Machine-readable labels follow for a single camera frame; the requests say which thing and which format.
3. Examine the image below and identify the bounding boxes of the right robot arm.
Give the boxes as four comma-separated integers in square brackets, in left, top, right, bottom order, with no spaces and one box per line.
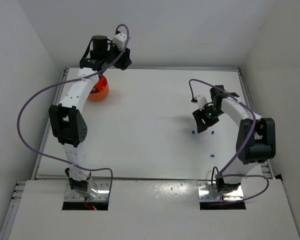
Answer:
[191,85,276,192]

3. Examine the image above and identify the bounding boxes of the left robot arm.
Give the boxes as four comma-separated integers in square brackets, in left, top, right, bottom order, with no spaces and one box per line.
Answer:
[48,32,132,199]

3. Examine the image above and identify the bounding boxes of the orange divided container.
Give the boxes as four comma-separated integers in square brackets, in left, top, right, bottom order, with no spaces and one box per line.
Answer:
[87,76,110,102]

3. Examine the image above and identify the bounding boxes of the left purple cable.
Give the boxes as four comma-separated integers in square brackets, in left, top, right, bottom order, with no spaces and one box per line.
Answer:
[16,23,130,198]

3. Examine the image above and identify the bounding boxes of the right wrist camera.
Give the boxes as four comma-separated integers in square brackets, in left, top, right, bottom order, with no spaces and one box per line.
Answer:
[191,95,208,110]

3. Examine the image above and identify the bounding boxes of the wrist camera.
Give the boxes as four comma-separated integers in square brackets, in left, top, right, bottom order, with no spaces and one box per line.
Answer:
[191,95,208,110]
[112,32,130,51]

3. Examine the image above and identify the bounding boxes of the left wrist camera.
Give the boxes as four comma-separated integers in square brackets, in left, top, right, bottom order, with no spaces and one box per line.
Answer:
[112,32,130,51]

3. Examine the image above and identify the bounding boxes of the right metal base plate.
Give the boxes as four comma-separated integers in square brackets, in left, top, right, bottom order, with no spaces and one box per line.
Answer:
[197,180,244,203]

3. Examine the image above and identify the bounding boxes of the metal base plate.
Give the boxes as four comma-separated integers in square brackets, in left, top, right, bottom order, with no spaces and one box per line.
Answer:
[64,179,110,202]
[197,180,244,203]

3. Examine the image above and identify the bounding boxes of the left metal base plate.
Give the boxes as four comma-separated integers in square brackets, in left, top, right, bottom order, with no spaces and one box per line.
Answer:
[64,179,110,202]

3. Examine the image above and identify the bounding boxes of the aluminium table frame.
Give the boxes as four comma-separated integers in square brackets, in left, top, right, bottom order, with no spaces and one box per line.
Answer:
[2,67,298,240]

